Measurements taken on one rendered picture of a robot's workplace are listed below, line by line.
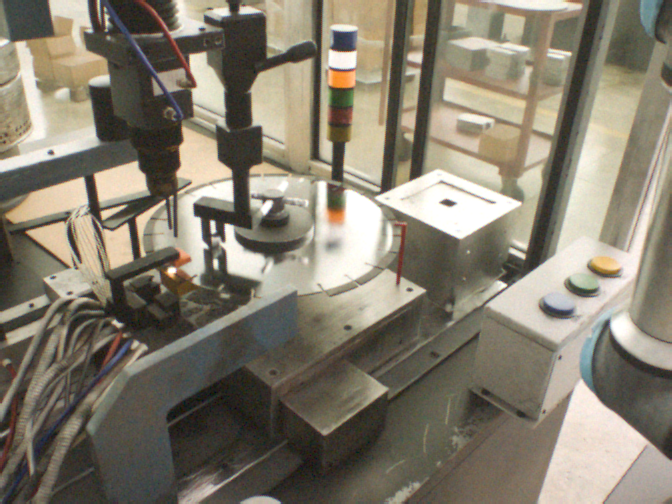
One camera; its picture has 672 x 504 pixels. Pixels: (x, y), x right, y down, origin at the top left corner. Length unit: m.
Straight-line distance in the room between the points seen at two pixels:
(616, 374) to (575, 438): 1.28
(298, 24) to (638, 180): 0.76
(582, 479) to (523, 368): 1.07
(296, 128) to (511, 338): 0.82
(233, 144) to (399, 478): 0.45
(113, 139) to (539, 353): 0.64
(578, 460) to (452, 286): 1.02
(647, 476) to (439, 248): 0.43
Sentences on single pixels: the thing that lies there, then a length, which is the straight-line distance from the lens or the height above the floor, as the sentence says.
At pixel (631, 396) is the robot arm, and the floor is 0.92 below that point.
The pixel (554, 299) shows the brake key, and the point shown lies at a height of 0.91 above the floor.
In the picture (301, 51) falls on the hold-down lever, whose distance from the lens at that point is 0.73.
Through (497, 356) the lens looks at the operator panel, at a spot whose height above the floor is 0.83.
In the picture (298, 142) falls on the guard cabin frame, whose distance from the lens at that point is 1.51.
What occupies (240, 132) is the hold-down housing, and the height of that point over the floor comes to 1.12.
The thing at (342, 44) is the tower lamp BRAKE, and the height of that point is 1.14.
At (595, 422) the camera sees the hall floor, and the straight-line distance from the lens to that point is 2.10.
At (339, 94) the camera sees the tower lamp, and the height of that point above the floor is 1.05.
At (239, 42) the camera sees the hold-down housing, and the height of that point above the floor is 1.23.
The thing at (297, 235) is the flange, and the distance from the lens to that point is 0.86.
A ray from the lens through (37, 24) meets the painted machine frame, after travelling 0.78.
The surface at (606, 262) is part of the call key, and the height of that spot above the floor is 0.91.
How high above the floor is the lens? 1.40
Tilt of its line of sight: 32 degrees down
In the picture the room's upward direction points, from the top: 2 degrees clockwise
